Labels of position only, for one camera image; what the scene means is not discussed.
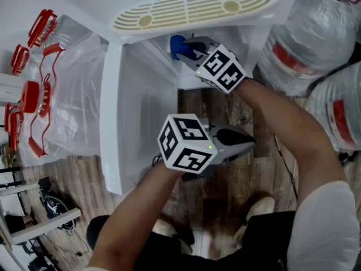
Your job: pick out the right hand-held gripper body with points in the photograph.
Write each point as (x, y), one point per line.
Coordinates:
(222, 69)

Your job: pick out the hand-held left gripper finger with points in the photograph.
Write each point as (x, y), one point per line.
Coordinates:
(231, 152)
(237, 133)

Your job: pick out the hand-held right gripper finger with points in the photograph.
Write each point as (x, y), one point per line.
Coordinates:
(194, 63)
(208, 41)

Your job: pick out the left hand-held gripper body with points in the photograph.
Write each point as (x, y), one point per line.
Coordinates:
(183, 148)

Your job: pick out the white water dispenser cabinet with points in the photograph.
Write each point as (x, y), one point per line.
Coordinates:
(187, 83)

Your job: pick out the person's right forearm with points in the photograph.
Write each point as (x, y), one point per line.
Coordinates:
(287, 128)

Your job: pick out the person's left forearm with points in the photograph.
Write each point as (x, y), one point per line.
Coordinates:
(135, 222)

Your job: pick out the large clear water bottle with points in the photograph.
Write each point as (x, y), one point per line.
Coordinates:
(338, 109)
(310, 38)

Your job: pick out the beige slotted drip tray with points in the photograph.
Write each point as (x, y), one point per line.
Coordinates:
(197, 10)

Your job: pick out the person's beige right shoe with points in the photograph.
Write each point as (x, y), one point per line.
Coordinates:
(260, 207)

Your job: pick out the person's beige shoe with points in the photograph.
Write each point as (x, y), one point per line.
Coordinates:
(166, 227)
(260, 207)

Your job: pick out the person's beige left shoe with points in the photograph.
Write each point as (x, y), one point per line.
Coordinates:
(166, 227)

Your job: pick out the person's black trousers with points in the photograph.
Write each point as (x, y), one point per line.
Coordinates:
(265, 241)

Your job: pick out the clear plastic bag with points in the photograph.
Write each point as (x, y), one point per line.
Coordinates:
(79, 95)

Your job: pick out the white table frame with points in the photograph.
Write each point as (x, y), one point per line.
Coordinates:
(50, 222)

